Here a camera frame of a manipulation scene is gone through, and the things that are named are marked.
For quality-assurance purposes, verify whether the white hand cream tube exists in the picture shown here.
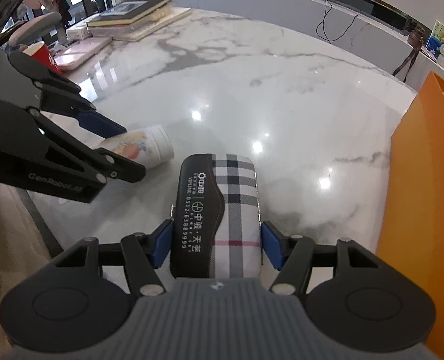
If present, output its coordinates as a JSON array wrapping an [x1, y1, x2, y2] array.
[[97, 124, 175, 169]]

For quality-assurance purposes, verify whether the plaid black case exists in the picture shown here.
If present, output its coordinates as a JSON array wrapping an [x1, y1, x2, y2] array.
[[170, 154, 263, 279]]

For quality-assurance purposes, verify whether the pink flat case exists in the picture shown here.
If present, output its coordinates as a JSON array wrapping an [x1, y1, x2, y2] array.
[[54, 37, 112, 72]]

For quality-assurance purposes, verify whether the red mug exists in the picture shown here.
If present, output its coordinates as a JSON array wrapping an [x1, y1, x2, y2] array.
[[22, 41, 62, 74]]

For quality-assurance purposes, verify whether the small white box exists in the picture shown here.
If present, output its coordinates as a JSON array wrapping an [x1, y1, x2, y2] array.
[[66, 23, 92, 41]]

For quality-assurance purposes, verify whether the person leg white sock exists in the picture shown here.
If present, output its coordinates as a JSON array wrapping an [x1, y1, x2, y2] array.
[[0, 184, 50, 356]]

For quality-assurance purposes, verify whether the orange cardboard box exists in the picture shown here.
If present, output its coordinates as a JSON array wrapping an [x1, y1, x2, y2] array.
[[376, 72, 444, 359]]

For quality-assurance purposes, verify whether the brown camera with strap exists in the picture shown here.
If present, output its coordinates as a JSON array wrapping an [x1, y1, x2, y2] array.
[[392, 26, 425, 83]]

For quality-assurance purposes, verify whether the black power cable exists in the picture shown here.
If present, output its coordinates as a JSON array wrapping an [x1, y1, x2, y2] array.
[[314, 0, 359, 44]]

